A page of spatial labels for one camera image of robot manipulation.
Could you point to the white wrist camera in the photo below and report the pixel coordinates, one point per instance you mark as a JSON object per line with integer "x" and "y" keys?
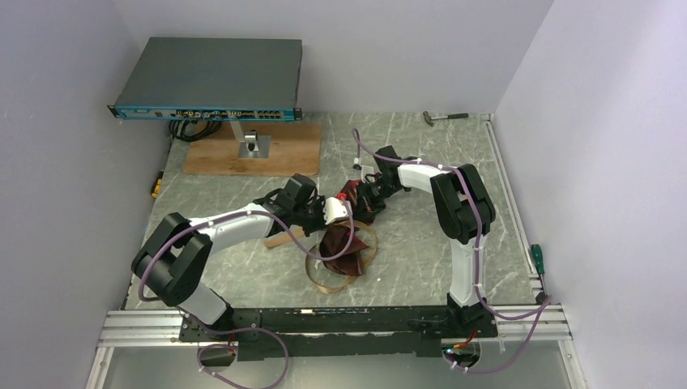
{"x": 335, "y": 210}
{"x": 363, "y": 170}

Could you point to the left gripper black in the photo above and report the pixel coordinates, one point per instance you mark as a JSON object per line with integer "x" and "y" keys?
{"x": 319, "y": 203}

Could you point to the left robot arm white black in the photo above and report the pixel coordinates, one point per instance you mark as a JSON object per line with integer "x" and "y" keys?
{"x": 172, "y": 260}

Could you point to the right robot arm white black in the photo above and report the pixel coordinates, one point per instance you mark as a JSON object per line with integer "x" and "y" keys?
{"x": 464, "y": 212}

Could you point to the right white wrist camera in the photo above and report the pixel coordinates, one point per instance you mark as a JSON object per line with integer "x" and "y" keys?
{"x": 363, "y": 170}

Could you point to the green handled screwdriver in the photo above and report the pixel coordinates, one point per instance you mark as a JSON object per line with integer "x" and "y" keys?
{"x": 538, "y": 260}

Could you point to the metal stand bracket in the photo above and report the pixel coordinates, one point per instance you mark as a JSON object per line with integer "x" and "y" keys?
{"x": 251, "y": 144}

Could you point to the hammer with black handle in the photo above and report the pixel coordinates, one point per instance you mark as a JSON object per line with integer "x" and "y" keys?
{"x": 430, "y": 119}

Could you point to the aluminium rail frame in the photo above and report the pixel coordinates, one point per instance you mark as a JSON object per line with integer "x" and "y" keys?
{"x": 340, "y": 331}

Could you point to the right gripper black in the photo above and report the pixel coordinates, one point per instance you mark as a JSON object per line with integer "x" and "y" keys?
{"x": 367, "y": 208}

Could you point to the maroon paper bouquet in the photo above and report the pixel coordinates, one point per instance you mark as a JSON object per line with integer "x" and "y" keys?
{"x": 350, "y": 263}

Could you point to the wooden board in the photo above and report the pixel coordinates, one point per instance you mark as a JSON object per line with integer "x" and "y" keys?
{"x": 293, "y": 147}

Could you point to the grey blue network switch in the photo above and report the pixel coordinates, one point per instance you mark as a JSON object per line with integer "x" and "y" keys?
{"x": 213, "y": 79}

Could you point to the yellow black tool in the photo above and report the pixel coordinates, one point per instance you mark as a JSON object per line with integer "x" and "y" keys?
{"x": 155, "y": 187}

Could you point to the tan satin ribbon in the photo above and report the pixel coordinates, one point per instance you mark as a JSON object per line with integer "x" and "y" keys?
{"x": 328, "y": 282}

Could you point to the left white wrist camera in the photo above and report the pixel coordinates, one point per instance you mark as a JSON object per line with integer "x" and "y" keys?
{"x": 335, "y": 210}

